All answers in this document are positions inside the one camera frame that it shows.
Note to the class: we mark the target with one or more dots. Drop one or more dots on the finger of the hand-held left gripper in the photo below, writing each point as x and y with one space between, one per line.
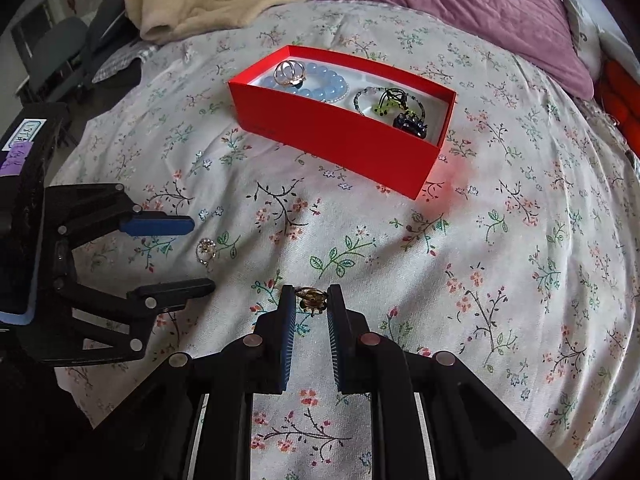
175 291
160 226

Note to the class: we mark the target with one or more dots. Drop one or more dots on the floral bedsheet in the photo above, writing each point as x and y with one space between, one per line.
450 260

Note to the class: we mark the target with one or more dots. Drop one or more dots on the red cardboard box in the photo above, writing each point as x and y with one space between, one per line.
340 135

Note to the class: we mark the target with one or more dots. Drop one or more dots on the white pillow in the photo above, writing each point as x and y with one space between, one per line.
585 25

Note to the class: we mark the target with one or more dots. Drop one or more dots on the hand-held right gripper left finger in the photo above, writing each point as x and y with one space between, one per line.
286 345

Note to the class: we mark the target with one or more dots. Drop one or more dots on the grey chair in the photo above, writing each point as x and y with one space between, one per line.
50 55

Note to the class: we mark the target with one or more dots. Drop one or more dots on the orange red cushion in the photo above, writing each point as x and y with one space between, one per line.
622 100

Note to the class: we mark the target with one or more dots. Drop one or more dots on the black beaded charm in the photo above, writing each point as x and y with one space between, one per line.
411 124

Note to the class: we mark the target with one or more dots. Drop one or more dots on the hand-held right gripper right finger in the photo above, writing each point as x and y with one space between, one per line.
337 345

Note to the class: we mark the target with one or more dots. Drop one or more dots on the purple blanket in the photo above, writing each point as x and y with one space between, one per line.
450 15

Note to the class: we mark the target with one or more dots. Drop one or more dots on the dark clothing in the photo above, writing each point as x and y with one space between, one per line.
107 25

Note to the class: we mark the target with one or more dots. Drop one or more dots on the grey checked cloth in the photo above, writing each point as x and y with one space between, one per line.
120 62

